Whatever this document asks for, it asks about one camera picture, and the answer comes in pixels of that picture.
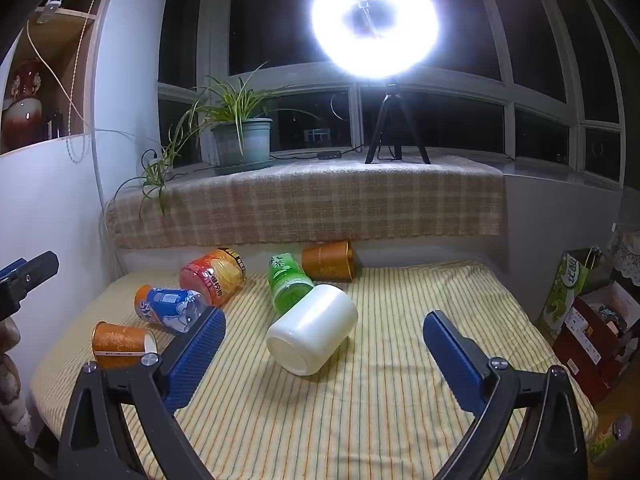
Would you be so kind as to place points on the brown paper cup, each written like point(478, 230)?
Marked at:
point(327, 261)

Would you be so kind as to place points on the red cardboard box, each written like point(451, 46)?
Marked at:
point(595, 340)

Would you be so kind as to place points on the green plastic bottle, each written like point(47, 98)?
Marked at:
point(289, 282)

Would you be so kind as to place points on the red ceramic vase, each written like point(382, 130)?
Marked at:
point(22, 105)

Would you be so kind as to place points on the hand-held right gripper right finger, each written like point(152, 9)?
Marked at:
point(450, 355)

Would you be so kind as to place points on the red orange snack canister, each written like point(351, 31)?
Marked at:
point(215, 275)

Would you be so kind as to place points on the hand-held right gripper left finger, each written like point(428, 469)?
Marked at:
point(195, 355)

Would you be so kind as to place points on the wooden shelf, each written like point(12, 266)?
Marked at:
point(55, 60)

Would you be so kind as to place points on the yellow striped bed sheet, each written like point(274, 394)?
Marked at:
point(320, 410)

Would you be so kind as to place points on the black tripod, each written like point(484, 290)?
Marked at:
point(395, 125)

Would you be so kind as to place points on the white lace cloth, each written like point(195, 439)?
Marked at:
point(627, 255)

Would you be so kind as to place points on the orange paper cup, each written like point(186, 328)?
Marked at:
point(120, 344)

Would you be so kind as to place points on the white cup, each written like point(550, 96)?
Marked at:
point(312, 329)

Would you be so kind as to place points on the green snack packet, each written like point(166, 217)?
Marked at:
point(607, 437)

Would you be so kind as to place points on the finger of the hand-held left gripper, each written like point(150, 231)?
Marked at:
point(27, 280)

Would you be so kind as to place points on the plaid beige blanket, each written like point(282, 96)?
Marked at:
point(310, 205)

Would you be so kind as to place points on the potted spider plant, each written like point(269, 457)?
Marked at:
point(240, 135)

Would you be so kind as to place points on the green paper bag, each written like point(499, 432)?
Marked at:
point(565, 290)

